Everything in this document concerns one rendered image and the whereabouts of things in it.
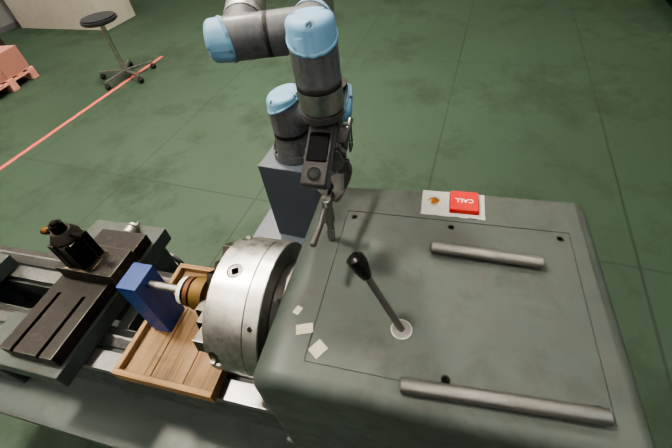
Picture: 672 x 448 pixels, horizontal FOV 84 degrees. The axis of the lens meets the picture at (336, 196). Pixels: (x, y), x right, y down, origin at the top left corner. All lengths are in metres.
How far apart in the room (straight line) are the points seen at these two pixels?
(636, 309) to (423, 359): 1.91
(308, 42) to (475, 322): 0.52
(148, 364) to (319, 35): 0.98
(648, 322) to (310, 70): 2.18
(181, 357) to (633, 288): 2.20
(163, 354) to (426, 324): 0.78
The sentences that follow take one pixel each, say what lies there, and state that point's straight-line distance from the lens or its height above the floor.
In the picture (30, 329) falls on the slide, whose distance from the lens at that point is 1.40.
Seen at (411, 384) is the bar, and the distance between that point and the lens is 0.63.
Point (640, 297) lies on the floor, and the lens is 2.54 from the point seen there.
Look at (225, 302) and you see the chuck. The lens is 0.82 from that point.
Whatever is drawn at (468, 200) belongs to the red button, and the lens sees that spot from 0.87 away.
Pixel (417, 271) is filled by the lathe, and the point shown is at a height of 1.25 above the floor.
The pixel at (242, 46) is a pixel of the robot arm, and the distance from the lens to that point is 0.69.
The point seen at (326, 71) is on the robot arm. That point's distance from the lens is 0.59.
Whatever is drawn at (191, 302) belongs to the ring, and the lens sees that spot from 1.00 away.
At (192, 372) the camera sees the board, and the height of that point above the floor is 0.88.
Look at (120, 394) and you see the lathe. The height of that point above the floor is 0.54.
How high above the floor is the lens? 1.87
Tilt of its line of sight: 44 degrees down
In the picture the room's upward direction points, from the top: 8 degrees counter-clockwise
